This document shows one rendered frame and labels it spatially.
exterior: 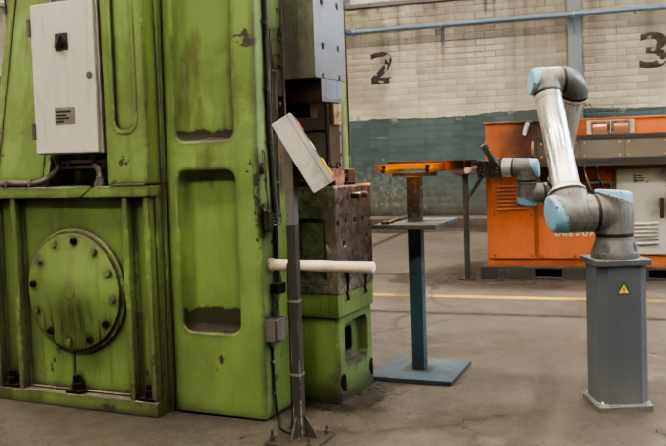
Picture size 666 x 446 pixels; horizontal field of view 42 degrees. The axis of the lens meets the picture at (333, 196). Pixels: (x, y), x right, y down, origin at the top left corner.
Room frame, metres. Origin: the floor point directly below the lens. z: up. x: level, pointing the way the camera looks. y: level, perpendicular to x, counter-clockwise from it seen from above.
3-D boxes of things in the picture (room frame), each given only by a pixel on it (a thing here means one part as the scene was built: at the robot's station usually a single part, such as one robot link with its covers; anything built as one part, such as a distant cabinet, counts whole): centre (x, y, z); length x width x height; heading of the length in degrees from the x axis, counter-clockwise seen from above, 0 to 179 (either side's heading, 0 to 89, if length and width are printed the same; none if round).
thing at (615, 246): (3.42, -1.12, 0.65); 0.19 x 0.19 x 0.10
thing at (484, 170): (4.02, -0.74, 0.96); 0.12 x 0.08 x 0.09; 68
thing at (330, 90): (3.75, 0.18, 1.32); 0.42 x 0.20 x 0.10; 65
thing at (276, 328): (3.38, 0.25, 0.36); 0.09 x 0.07 x 0.12; 155
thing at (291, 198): (3.12, 0.15, 0.54); 0.04 x 0.04 x 1.08; 65
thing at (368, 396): (3.64, -0.05, 0.01); 0.58 x 0.39 x 0.01; 155
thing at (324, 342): (3.80, 0.16, 0.23); 0.55 x 0.37 x 0.47; 65
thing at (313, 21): (3.79, 0.16, 1.56); 0.42 x 0.39 x 0.40; 65
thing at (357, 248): (3.80, 0.16, 0.69); 0.56 x 0.38 x 0.45; 65
